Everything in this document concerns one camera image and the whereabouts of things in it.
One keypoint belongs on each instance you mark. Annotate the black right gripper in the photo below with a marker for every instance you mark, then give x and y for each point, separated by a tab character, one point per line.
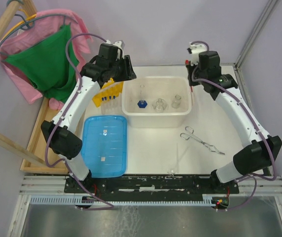
190	68

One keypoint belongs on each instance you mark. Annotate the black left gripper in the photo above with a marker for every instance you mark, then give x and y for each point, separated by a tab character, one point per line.
129	73

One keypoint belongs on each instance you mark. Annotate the coloured plastic spoons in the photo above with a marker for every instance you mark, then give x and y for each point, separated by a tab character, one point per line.
190	69

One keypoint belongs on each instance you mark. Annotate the yellow test tube rack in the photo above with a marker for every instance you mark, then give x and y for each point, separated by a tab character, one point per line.
110	88

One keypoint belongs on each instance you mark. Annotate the small glass bottle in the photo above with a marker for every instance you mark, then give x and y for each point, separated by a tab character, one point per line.
176	102

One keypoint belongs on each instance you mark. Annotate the clear tube with blue cap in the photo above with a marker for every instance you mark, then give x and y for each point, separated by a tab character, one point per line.
142	103

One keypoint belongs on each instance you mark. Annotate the white plastic bin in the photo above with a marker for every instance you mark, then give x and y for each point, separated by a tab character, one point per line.
165	87

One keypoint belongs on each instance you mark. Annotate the round glass flask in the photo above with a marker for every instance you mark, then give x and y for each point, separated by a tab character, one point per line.
160	105

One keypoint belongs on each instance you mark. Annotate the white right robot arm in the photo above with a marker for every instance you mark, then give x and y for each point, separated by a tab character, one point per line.
260	149

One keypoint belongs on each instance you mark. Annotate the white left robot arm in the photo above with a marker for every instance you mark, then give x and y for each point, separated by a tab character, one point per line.
59	133

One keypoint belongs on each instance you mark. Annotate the green cloth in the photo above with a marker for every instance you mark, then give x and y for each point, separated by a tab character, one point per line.
46	66

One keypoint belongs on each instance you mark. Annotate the metal clamp tongs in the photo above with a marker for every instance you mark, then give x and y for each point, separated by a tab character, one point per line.
189	134

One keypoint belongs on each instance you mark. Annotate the blue plastic tray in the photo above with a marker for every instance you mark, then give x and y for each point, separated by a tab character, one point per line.
104	148

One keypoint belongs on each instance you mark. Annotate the yellow clothes hanger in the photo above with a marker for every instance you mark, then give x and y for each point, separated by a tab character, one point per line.
27	17

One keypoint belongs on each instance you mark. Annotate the clear glass funnel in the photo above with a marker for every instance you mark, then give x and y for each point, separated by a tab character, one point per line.
172	172

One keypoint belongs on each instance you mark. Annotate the black mounting plate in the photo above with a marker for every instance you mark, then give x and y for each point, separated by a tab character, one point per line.
157	187

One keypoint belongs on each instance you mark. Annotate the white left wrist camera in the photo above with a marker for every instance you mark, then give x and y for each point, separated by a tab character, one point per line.
120	45

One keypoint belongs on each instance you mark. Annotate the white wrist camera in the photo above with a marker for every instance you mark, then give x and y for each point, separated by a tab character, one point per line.
194	49
120	45

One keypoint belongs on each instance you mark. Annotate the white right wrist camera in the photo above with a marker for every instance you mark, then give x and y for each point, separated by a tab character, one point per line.
194	49

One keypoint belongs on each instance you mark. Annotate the aluminium frame rail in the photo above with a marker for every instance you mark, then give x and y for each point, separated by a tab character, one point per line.
262	74

